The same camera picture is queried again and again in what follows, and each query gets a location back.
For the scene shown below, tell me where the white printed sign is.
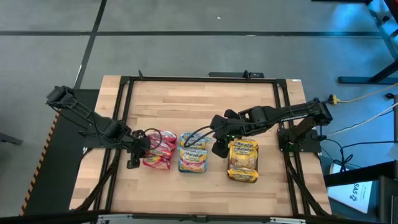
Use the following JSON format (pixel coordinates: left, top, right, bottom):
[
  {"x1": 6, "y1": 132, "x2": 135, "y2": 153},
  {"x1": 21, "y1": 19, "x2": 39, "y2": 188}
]
[{"x1": 326, "y1": 163, "x2": 374, "y2": 214}]

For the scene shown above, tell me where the red Maruchan beef ramen pack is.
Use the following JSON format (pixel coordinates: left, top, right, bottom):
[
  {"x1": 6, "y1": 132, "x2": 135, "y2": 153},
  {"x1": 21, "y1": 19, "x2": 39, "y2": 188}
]
[
  {"x1": 150, "y1": 130, "x2": 178, "y2": 143},
  {"x1": 149, "y1": 139, "x2": 177, "y2": 153},
  {"x1": 142, "y1": 155, "x2": 172, "y2": 171},
  {"x1": 147, "y1": 148, "x2": 174, "y2": 160}
]

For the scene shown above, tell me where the grey stand leg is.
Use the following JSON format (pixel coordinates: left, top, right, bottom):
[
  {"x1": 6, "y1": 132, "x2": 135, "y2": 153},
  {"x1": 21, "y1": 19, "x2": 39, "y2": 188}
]
[{"x1": 0, "y1": 132, "x2": 23, "y2": 146}]

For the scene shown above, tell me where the black mounting bar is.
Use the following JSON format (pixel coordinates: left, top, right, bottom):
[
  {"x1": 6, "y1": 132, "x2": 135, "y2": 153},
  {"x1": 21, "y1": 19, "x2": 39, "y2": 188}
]
[{"x1": 208, "y1": 70, "x2": 265, "y2": 79}]

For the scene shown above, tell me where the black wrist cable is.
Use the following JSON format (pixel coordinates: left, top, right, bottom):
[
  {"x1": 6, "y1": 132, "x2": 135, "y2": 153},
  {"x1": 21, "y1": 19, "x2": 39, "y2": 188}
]
[
  {"x1": 183, "y1": 124, "x2": 218, "y2": 149},
  {"x1": 143, "y1": 128, "x2": 163, "y2": 151}
]

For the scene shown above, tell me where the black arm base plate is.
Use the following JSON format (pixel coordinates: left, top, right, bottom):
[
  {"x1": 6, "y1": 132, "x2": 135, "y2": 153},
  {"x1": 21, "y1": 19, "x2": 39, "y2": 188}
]
[
  {"x1": 83, "y1": 136, "x2": 126, "y2": 149},
  {"x1": 277, "y1": 127, "x2": 322, "y2": 153}
]

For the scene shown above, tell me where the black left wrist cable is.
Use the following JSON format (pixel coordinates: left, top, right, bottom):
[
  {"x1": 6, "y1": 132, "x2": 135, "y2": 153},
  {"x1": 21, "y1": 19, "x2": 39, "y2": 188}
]
[{"x1": 143, "y1": 128, "x2": 163, "y2": 151}]

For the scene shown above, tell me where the black hazard striped mat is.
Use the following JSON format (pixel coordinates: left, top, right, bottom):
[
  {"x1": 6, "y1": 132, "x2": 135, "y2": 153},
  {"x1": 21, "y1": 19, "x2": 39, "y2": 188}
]
[{"x1": 20, "y1": 88, "x2": 100, "y2": 216}]

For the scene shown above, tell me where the white cable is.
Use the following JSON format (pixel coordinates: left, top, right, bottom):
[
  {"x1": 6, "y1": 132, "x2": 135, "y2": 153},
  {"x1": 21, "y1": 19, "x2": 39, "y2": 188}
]
[{"x1": 326, "y1": 102, "x2": 398, "y2": 138}]

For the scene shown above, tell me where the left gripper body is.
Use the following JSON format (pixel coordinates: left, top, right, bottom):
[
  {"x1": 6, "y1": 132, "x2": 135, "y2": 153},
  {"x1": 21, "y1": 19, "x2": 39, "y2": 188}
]
[{"x1": 129, "y1": 129, "x2": 152, "y2": 155}]

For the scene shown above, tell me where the black cable bundle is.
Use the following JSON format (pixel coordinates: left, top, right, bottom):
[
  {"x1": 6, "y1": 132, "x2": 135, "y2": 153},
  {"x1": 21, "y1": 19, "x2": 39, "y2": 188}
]
[{"x1": 320, "y1": 136, "x2": 398, "y2": 170}]

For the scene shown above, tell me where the blue Maruchan beef ramen pack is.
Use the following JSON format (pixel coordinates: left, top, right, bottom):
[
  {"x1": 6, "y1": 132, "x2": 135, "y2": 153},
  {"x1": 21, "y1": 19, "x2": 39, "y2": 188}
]
[
  {"x1": 179, "y1": 139, "x2": 208, "y2": 152},
  {"x1": 180, "y1": 131, "x2": 213, "y2": 143},
  {"x1": 177, "y1": 146, "x2": 209, "y2": 174}
]

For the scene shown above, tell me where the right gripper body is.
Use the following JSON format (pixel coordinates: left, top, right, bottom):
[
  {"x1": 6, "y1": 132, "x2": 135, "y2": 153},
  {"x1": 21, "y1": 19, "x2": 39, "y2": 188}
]
[{"x1": 210, "y1": 113, "x2": 251, "y2": 142}]

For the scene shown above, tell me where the yellow hanging cable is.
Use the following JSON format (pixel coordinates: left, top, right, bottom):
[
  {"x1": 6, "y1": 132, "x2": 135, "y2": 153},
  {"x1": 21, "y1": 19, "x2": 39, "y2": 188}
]
[{"x1": 337, "y1": 82, "x2": 398, "y2": 103}]

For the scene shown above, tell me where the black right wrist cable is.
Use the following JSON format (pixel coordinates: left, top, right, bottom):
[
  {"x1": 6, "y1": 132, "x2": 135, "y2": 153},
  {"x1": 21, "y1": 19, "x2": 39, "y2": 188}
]
[{"x1": 183, "y1": 124, "x2": 218, "y2": 149}]

